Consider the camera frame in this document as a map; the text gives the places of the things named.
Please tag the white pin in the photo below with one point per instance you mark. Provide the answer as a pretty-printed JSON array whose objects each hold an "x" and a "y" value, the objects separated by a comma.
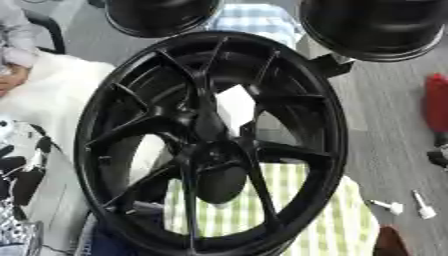
[
  {"x": 425, "y": 209},
  {"x": 394, "y": 207}
]

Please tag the red tool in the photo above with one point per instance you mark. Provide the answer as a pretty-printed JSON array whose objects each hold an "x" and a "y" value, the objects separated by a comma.
[{"x": 437, "y": 103}]

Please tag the blue checked cloth table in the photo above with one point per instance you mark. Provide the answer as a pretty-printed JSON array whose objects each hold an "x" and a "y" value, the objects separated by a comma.
[{"x": 256, "y": 20}]

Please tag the dark wheel stand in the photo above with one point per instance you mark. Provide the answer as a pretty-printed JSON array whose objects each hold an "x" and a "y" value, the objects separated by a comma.
[{"x": 329, "y": 66}]

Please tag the black spoked wheel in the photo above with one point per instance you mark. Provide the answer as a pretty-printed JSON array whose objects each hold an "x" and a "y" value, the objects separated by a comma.
[{"x": 116, "y": 110}]

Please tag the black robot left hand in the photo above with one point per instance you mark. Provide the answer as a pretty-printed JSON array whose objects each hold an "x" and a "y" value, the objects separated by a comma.
[{"x": 29, "y": 186}]

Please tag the black round wheel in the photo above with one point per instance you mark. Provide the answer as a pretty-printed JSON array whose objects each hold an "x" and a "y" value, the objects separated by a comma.
[
  {"x": 157, "y": 16},
  {"x": 373, "y": 26}
]

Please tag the brown object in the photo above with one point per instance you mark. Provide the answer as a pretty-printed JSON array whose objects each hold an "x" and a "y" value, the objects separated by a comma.
[{"x": 389, "y": 243}]

